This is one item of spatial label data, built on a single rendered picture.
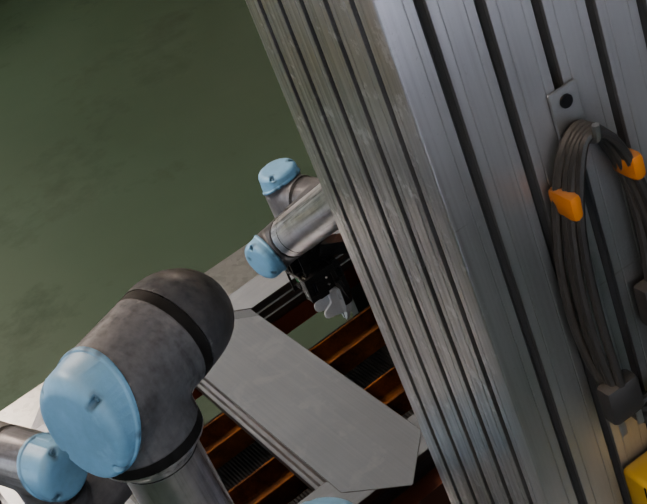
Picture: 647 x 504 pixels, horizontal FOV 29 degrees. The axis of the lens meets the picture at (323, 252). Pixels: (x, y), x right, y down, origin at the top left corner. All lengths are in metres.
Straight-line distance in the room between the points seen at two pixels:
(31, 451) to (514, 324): 0.69
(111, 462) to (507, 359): 0.40
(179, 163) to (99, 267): 0.69
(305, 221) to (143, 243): 2.95
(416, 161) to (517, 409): 0.25
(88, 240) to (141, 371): 3.89
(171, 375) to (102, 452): 0.10
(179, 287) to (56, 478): 0.35
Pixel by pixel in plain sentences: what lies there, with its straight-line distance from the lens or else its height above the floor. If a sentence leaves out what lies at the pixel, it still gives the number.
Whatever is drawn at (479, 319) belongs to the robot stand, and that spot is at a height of 1.70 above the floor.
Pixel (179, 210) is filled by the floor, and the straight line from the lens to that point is 4.97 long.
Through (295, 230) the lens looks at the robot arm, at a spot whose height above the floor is 1.30.
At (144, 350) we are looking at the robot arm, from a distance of 1.21.
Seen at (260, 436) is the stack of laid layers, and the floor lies 0.83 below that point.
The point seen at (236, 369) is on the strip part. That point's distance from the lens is 2.51.
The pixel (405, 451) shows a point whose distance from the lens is 2.17.
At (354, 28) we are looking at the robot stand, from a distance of 0.92.
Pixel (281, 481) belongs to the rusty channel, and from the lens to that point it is 2.51.
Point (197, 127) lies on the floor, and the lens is 5.54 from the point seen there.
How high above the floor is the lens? 2.32
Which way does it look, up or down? 32 degrees down
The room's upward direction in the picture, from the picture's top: 23 degrees counter-clockwise
